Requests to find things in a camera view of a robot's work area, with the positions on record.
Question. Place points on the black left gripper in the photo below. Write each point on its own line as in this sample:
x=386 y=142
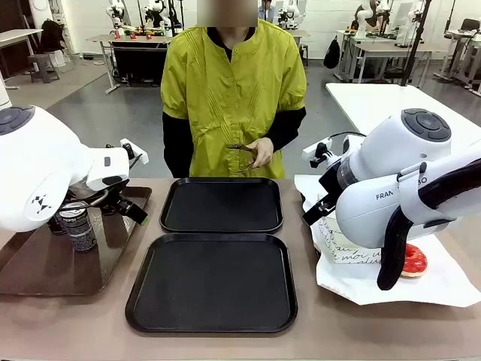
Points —
x=116 y=199

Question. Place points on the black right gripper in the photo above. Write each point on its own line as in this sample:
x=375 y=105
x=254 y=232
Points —
x=330 y=184

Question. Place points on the black Pepsi can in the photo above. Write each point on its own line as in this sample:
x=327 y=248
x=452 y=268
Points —
x=56 y=225
x=79 y=231

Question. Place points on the dark metal serving tongs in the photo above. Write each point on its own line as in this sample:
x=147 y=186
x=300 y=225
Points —
x=240 y=147

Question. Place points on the red glazed donut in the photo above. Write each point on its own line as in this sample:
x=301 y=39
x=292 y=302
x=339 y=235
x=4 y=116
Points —
x=415 y=261

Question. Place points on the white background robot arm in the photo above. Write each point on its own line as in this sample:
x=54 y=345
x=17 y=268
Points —
x=409 y=19
x=366 y=17

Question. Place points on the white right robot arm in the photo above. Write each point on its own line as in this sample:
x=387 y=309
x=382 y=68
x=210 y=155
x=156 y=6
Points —
x=398 y=165

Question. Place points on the person right forearm black sleeve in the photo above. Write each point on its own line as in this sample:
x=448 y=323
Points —
x=176 y=150

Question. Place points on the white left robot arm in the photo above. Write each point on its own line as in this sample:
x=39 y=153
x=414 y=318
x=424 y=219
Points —
x=41 y=165

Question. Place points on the person left forearm black sleeve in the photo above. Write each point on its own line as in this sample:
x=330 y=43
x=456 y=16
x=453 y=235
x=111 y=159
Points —
x=287 y=128

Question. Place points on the person left hand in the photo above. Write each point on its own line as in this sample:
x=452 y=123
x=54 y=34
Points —
x=264 y=152

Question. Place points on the large white paper sheet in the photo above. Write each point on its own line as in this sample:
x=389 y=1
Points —
x=357 y=280

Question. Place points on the black plastic tray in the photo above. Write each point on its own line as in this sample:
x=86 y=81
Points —
x=221 y=205
x=212 y=284

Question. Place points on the large white table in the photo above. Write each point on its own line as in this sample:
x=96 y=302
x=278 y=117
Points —
x=360 y=107

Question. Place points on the person torso yellow blouse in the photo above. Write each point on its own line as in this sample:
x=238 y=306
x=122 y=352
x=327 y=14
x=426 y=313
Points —
x=233 y=94

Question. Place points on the grey desk with black panel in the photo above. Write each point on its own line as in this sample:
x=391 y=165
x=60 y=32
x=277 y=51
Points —
x=135 y=56

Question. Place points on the black hanging bag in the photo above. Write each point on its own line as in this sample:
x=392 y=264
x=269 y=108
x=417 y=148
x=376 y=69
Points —
x=332 y=52

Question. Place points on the grey stool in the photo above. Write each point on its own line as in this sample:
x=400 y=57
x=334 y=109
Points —
x=43 y=65

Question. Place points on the grey background desk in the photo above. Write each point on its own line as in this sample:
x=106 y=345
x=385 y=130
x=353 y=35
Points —
x=387 y=49

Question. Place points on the black pole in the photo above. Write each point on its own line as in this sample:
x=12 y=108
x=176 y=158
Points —
x=413 y=49

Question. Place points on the black backpack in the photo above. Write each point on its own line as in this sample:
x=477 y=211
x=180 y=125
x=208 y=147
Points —
x=50 y=35

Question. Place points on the black and white background robot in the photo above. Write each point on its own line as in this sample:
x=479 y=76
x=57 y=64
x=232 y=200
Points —
x=156 y=13

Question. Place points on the background person blue shirt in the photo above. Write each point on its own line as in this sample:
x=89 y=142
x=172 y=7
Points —
x=266 y=8

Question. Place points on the white background table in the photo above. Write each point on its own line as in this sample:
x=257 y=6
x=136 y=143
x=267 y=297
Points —
x=17 y=34

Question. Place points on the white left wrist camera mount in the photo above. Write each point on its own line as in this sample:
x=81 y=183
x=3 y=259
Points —
x=134 y=152

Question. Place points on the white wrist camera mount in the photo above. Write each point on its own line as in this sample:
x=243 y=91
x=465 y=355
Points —
x=317 y=148
x=134 y=152

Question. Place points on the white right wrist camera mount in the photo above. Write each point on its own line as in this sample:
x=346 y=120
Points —
x=317 y=148

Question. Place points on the white round pedestal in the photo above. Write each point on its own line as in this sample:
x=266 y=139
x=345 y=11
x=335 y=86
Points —
x=3 y=92

